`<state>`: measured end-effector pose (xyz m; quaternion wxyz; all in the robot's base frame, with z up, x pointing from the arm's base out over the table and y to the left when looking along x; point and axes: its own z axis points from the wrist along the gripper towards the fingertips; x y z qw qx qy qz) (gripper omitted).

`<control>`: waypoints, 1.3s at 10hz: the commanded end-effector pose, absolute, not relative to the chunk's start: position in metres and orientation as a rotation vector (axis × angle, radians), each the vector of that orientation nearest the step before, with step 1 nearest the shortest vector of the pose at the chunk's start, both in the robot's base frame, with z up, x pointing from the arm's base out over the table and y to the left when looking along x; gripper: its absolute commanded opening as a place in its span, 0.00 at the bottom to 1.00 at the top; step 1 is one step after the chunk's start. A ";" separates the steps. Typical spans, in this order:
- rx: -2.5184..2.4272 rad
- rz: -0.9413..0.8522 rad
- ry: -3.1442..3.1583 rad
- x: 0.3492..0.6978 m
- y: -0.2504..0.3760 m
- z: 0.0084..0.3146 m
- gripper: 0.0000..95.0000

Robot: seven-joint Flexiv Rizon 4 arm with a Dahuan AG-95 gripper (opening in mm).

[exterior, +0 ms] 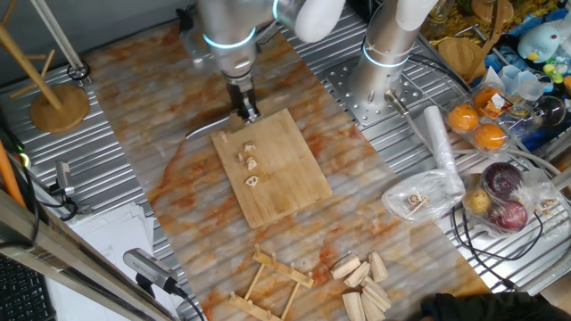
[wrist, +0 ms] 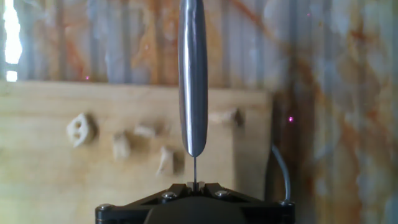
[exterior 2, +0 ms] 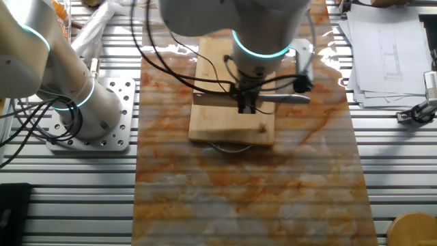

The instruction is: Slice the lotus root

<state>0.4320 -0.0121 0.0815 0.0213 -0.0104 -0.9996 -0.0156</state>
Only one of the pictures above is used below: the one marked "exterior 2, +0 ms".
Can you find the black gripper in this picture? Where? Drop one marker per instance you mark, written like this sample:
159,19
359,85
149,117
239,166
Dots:
246,90

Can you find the long lotus root piece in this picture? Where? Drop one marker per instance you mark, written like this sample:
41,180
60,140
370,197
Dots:
262,129

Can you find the steel cleaver knife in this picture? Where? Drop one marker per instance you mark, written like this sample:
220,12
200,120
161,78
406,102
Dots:
290,99

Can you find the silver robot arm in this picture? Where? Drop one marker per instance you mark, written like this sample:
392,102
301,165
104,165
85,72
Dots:
30,61

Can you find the wooden cutting board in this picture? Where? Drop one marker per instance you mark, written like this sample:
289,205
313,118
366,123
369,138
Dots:
222,119

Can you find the orange marble pattern mat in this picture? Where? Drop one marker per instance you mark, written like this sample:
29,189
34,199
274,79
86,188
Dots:
239,188

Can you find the stack of white papers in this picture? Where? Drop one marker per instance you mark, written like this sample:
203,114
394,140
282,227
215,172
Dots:
385,51

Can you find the clear plastic bag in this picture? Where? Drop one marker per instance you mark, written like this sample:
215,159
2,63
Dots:
90,32

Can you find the clear plastic fruit tray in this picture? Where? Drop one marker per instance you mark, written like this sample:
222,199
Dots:
67,20

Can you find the orange fruit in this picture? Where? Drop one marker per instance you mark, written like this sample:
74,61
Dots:
61,17

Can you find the black box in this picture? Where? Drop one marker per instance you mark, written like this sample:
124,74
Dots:
13,215

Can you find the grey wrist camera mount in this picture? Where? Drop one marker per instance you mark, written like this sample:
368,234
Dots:
302,61

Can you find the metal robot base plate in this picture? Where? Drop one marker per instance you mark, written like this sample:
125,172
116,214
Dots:
123,112

